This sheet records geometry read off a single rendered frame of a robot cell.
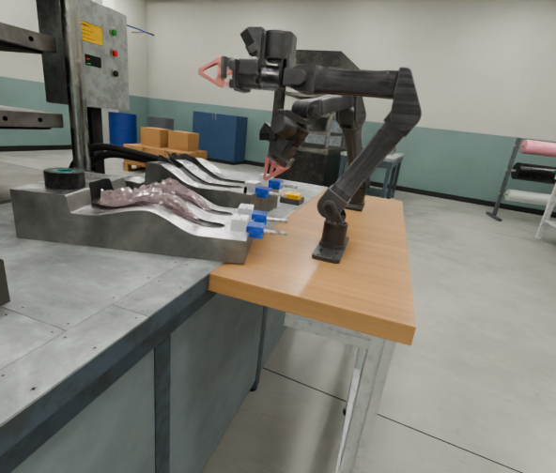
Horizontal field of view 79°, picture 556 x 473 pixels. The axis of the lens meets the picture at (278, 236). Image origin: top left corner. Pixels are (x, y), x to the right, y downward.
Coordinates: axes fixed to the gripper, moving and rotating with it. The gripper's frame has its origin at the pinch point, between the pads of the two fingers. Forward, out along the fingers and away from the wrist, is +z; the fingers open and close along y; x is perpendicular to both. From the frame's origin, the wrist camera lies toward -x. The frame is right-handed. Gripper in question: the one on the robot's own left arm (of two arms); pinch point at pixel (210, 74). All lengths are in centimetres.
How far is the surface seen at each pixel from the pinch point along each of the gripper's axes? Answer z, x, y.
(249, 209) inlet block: -16.0, 32.1, 7.1
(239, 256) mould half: -20.8, 38.5, 22.9
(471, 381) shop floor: -106, 122, -76
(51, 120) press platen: 69, 17, -10
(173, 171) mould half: 16.3, 27.7, -6.7
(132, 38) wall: 599, -154, -682
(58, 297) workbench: -2, 40, 50
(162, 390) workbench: -12, 65, 38
